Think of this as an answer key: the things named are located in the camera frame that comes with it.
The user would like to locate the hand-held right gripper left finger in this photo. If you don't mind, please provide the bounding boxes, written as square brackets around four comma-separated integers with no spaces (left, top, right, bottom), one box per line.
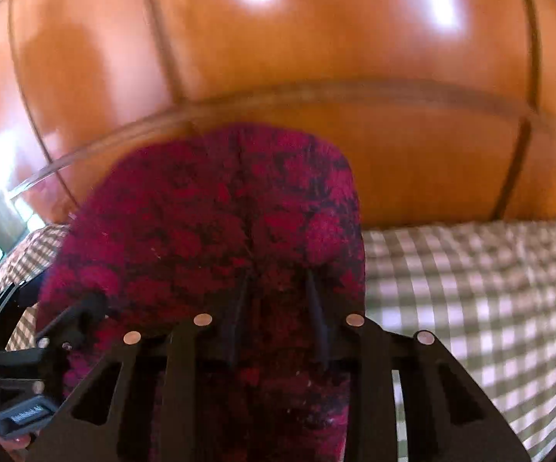
[27,269,255,462]

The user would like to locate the wooden wardrobe doors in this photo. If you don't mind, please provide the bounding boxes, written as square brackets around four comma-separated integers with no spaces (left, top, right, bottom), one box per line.
[0,0,556,239]

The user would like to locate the red floral knit garment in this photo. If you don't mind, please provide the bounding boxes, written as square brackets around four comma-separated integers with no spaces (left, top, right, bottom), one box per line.
[34,122,368,462]

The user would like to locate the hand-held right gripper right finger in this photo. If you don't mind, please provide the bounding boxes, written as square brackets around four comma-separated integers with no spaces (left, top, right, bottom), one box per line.
[304,268,533,462]

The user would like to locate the green checked bedsheet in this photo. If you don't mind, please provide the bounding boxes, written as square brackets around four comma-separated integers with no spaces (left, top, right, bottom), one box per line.
[0,212,556,459]

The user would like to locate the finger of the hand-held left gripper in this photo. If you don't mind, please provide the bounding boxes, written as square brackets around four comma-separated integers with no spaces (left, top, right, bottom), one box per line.
[34,291,110,347]
[0,344,74,376]

